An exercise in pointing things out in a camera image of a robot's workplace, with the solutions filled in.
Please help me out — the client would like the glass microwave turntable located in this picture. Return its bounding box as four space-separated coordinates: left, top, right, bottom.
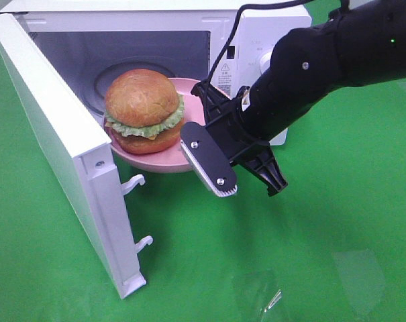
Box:
80 56 177 119

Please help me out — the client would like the pink round plate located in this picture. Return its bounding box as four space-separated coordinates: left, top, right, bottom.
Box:
103 77 232 174

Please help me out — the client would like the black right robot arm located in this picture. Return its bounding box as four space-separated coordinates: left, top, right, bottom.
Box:
180 1 406 197

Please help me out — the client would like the burger with lettuce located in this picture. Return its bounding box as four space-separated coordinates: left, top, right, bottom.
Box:
105 69 185 154

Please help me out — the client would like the white microwave door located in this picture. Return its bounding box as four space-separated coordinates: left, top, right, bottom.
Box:
0 13 152 298

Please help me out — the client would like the upper white round knob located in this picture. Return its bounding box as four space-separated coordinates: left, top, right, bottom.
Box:
259 52 272 74

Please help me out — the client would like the white warning label sticker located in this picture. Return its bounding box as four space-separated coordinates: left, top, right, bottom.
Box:
215 60 233 96

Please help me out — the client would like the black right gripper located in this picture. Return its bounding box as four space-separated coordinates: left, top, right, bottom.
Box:
180 80 287 197

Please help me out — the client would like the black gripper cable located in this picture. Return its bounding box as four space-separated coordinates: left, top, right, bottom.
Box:
202 0 311 101

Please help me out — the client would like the green table mat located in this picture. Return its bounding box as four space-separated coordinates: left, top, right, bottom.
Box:
0 55 406 321

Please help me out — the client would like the white microwave oven body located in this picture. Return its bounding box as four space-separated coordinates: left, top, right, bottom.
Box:
0 0 313 148

